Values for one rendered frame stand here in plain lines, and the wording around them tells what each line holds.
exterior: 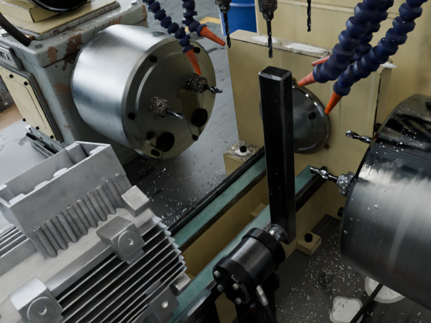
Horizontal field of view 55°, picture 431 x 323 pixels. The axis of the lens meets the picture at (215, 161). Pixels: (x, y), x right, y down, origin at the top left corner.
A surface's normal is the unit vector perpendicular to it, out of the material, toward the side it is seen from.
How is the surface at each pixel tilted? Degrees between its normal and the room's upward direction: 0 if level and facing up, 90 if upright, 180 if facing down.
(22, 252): 68
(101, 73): 47
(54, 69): 90
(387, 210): 58
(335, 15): 90
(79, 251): 31
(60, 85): 90
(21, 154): 0
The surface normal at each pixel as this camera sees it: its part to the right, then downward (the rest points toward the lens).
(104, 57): -0.47, -0.36
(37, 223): 0.63, 0.07
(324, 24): -0.66, 0.55
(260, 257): 0.30, -0.44
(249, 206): 0.73, 0.34
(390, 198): -0.62, 0.00
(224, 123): -0.14, -0.77
